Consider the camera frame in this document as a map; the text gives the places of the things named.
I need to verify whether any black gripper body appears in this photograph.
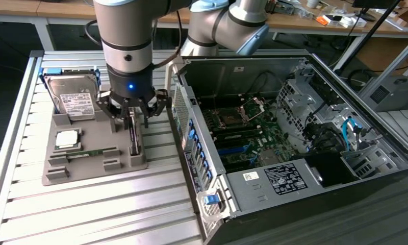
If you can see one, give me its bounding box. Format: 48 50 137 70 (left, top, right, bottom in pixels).
105 65 156 102

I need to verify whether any graphics card with metal bracket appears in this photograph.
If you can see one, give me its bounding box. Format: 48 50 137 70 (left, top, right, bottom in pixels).
127 107 144 156

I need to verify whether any hard disk in blue carrier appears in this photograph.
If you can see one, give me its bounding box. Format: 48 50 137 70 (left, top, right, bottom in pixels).
38 65 105 122

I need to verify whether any grey parts rack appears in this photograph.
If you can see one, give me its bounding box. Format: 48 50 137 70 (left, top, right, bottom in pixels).
40 83 149 186

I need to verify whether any CPU chip with silver lid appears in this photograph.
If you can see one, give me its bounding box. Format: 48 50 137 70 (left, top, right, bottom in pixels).
55 130 81 150

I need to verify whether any green RAM stick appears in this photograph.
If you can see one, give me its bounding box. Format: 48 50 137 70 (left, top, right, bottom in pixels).
64 150 105 158

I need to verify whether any CPU socket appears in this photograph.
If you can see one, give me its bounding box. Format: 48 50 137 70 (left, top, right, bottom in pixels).
217 107 249 127

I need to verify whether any black RAM stick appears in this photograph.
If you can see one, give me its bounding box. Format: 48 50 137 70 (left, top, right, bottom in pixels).
216 129 263 141

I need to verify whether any blue expansion slot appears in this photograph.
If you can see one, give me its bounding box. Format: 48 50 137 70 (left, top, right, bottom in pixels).
219 145 248 155

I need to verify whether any metal socket cover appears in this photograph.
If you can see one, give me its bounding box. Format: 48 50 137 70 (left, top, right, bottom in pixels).
240 97 267 121

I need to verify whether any green motherboard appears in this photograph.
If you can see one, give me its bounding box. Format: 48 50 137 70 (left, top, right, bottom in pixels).
200 95 309 174

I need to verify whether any grey chipset heat sink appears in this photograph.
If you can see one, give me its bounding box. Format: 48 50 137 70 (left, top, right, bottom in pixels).
257 150 281 165

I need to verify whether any perforated metal drive cage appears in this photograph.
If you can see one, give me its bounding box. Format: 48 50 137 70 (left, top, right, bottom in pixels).
276 78 327 143

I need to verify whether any aluminium slat table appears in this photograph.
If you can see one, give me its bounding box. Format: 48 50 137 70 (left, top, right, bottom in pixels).
0 50 408 245

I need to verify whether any grey power supply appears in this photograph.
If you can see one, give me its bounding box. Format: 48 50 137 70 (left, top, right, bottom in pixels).
224 159 323 217

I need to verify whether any grey metal device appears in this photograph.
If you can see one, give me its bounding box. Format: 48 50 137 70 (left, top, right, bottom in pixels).
273 0 295 15

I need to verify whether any orange and black box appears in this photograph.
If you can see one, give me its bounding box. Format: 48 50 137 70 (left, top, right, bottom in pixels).
317 14 343 26

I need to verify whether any white box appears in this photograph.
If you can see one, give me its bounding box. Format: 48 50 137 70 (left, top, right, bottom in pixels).
337 15 367 28

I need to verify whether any grey metal disk bay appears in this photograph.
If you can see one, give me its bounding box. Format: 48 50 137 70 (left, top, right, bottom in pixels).
339 144 395 179

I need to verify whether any black open PC case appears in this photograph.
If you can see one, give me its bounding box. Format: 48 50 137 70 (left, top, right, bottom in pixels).
165 50 408 245

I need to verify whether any black slanted pole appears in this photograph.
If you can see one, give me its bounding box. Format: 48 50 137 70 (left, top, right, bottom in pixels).
332 0 403 76

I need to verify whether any grey computer tower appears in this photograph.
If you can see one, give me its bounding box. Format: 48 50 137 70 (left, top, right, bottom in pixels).
359 75 408 113

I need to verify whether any black monitor with stand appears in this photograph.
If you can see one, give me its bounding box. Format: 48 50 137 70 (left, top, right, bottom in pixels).
352 0 400 22

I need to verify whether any pale grey case handle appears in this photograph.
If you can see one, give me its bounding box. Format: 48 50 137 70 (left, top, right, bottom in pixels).
165 56 185 99
196 189 232 223

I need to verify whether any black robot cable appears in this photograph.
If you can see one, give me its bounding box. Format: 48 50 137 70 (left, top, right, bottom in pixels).
84 7 188 69

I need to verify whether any wooden desk with grey frame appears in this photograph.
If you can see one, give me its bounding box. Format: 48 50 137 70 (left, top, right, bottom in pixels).
0 0 191 52

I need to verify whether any black wire bundle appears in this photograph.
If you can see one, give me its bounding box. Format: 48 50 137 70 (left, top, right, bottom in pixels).
300 119 344 155

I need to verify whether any light blue wire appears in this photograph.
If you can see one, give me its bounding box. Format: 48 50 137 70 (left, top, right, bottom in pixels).
341 116 361 154

